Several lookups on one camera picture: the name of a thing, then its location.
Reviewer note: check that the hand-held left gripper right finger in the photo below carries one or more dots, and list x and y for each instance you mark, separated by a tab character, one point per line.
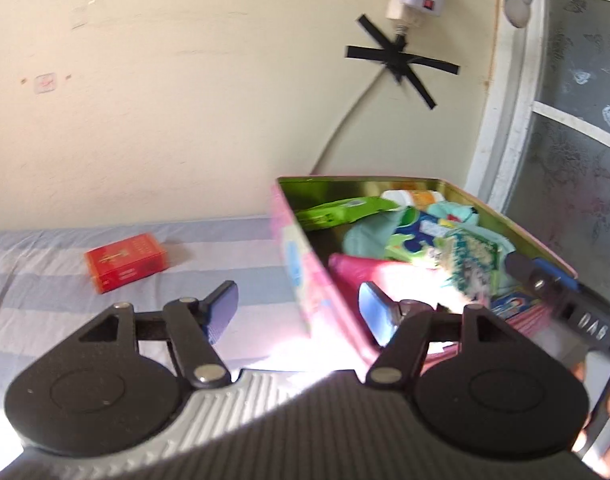
375	310

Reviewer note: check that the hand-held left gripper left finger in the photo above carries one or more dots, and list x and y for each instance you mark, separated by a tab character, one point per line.
224	310

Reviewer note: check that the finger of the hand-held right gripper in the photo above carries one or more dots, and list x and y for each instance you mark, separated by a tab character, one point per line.
552	274

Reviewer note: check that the pink tin box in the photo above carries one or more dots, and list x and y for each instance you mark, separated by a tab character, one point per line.
327	300

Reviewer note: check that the green fabric pouch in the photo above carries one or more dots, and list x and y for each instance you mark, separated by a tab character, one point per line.
365	240

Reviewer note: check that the pink plastic bag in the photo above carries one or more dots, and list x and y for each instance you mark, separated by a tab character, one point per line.
380	270

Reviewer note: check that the colourful card packet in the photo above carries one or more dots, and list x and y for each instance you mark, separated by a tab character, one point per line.
515	306

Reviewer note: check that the green patterned booklet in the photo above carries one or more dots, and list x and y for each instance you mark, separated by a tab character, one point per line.
475	256

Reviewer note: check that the blue green snack packet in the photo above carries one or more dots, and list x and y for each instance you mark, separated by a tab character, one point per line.
425	234

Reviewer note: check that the red cardboard box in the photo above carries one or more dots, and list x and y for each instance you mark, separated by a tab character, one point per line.
127	262

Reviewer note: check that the white framed frosted window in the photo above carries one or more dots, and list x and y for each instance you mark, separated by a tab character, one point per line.
570	110

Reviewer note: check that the striped bed sheet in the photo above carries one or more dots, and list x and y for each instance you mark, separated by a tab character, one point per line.
45	320

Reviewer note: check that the black tape cross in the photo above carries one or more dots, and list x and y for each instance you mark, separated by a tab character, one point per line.
400	60

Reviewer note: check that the white switch adapter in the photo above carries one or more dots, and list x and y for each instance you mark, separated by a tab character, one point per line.
417	0

